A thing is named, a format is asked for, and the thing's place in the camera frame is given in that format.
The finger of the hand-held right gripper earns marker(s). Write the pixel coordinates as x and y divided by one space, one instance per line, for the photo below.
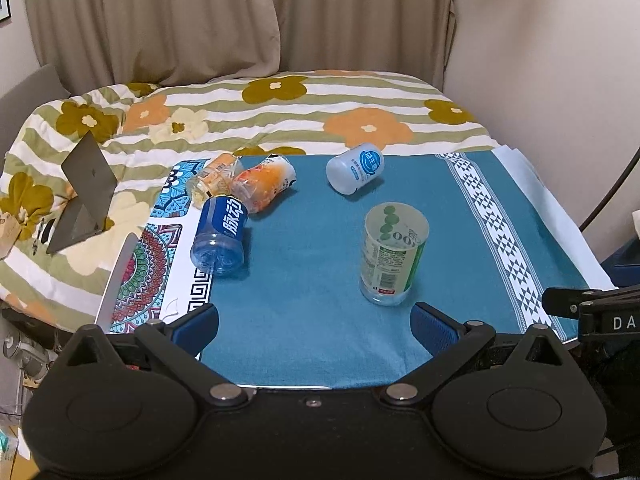
564 301

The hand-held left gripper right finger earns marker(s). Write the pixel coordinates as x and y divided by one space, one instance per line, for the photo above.
433 323

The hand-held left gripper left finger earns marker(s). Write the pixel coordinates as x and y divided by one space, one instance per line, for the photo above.
196 323

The clear cup with green label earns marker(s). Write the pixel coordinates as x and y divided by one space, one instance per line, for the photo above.
394 255

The clear cup with blue label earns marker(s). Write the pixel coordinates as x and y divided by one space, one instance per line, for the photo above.
221 237

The clear cup with yellow label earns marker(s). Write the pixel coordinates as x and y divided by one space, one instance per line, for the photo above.
212 176

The clear cup with orange print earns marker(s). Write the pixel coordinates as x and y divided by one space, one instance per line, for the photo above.
267 180

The white cup with blue label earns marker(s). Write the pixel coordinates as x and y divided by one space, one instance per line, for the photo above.
356 168

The colourful mandala patterned mat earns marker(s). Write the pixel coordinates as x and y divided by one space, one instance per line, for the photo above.
150 260

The teal tablecloth with white border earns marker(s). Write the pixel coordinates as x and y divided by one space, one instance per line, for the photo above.
320 270

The grey laptop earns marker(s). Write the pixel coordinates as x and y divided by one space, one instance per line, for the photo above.
84 195

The beige paper tag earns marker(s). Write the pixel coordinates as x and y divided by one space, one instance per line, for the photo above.
10 230

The floral striped blanket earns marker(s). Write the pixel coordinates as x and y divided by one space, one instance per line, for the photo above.
210 110

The grey chair back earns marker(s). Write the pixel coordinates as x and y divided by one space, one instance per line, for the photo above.
27 97

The beige curtain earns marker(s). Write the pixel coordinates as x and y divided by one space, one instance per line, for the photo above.
240 15

